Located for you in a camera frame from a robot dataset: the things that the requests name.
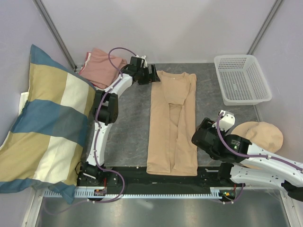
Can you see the white plastic basket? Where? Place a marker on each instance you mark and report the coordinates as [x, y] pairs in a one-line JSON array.
[[241, 80]]

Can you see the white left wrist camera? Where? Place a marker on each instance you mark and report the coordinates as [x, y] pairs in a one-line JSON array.
[[143, 63]]

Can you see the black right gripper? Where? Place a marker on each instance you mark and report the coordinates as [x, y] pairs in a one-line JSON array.
[[207, 124]]

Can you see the beige t shirt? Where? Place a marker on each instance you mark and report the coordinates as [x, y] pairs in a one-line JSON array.
[[172, 125]]

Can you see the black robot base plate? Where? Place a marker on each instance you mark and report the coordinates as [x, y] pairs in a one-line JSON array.
[[138, 180]]

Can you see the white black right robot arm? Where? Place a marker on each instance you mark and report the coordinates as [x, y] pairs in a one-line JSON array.
[[244, 162]]

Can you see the blue yellow striped pillow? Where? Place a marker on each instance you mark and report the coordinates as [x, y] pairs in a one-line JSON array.
[[44, 145]]

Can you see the aluminium rail right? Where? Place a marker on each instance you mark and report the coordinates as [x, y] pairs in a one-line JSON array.
[[260, 187]]

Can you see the right aluminium frame post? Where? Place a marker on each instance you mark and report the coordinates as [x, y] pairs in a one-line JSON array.
[[265, 25]]

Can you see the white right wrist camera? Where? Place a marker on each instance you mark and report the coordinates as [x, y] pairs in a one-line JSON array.
[[226, 120]]

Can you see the beige bucket hat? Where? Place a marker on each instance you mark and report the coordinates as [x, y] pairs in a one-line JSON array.
[[265, 135]]

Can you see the folded pink t shirt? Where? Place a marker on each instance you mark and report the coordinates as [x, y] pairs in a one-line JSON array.
[[98, 70]]

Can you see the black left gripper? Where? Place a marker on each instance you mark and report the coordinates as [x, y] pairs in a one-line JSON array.
[[152, 78]]

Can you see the grey slotted cable duct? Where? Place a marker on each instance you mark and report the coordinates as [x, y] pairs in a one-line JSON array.
[[95, 194]]

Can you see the aluminium frame post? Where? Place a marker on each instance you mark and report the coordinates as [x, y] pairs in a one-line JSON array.
[[265, 25], [53, 29]]

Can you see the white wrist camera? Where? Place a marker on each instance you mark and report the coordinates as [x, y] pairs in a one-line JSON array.
[[226, 120], [143, 63]]

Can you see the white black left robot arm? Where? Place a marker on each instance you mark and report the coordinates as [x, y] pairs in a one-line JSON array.
[[105, 109]]

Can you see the left aluminium frame post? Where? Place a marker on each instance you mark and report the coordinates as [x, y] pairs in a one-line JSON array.
[[53, 29]]

